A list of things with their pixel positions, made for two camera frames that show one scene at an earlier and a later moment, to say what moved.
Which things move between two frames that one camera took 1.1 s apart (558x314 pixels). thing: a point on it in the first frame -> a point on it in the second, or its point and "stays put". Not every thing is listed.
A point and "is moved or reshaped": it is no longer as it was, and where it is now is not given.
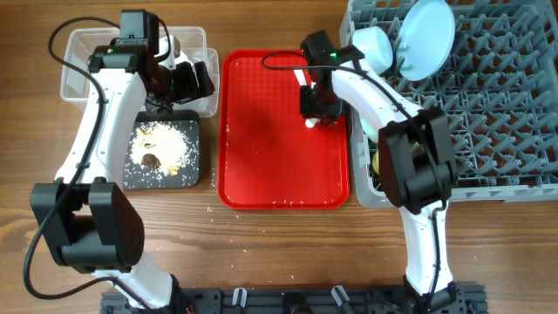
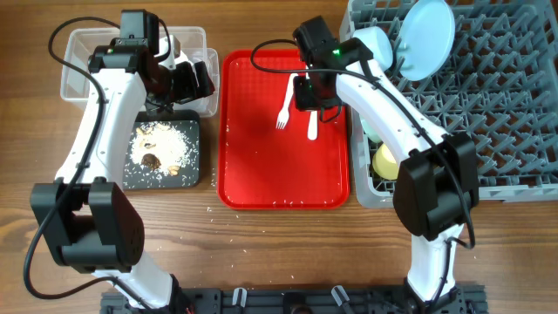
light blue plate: [425, 39] stays put
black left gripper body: [179, 85] stays put
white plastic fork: [301, 77] is moved or reshaped
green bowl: [371, 132] stays put
